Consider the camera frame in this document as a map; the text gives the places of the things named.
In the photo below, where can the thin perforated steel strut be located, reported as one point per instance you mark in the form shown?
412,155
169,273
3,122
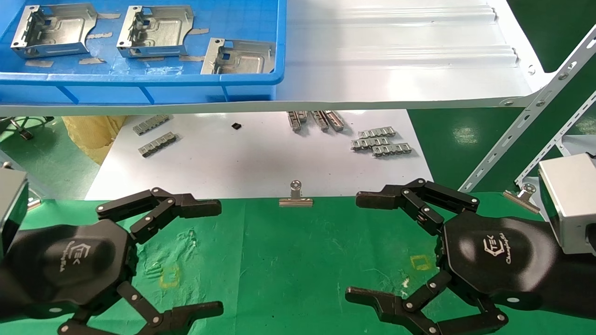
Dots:
542,154

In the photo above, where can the white shelf board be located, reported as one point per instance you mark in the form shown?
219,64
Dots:
396,70

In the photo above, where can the wide perforated steel strut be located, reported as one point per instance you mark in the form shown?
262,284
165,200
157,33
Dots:
535,104

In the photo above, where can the small grey metal clip strip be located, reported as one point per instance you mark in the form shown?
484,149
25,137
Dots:
377,132
369,144
392,150
158,144
335,120
303,116
320,120
294,122
151,124

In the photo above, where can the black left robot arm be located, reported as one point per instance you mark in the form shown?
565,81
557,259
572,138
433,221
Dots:
7,293

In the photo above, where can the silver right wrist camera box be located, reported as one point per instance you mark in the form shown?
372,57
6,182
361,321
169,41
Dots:
570,200

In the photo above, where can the stamped sheet metal bracket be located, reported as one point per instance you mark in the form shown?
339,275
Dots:
163,32
247,60
60,32

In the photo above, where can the yellow plastic bag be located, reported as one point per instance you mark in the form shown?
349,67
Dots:
91,135

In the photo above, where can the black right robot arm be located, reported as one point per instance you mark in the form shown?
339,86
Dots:
575,284

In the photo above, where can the blue plastic tray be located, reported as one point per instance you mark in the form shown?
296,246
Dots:
139,90

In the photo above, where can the green cloth mat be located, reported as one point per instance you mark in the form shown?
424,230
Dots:
288,260

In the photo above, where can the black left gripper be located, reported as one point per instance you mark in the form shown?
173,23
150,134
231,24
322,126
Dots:
70,265

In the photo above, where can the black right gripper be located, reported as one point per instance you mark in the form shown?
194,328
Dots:
493,256

